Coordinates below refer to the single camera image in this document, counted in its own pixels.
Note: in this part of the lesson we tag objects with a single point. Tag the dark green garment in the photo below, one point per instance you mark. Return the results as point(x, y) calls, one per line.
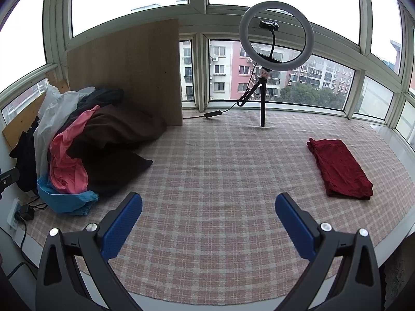
point(100, 97)

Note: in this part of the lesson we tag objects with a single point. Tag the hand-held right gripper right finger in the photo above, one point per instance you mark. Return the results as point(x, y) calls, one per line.
point(296, 226)

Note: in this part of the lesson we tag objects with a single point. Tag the light blue garment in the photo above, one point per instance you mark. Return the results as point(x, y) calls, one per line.
point(64, 202)

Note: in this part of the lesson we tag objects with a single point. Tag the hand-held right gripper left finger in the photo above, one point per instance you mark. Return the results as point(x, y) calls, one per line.
point(121, 223)

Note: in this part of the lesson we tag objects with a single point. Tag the black tripod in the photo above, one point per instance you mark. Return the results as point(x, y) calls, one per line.
point(263, 103)

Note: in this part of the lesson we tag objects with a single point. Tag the red folded garment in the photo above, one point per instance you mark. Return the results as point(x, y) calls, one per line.
point(340, 168)

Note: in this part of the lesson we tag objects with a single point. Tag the black power adapter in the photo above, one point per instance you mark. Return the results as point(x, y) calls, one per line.
point(26, 213)

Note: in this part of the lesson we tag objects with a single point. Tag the pink garment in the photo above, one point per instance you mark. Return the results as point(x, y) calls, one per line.
point(66, 165)

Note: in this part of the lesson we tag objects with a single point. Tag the black garment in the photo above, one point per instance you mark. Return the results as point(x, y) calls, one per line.
point(113, 171)

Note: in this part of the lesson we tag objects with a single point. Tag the black hanging cloth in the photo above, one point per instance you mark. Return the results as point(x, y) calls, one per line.
point(24, 158)

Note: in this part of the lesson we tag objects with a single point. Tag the large wooden board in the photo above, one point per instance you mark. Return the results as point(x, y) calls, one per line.
point(129, 71)

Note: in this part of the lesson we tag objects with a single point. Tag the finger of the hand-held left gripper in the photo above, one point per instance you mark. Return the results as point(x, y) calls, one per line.
point(6, 176)

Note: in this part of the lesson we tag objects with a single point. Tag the white power strip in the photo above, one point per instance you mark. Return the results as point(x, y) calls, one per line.
point(13, 215)

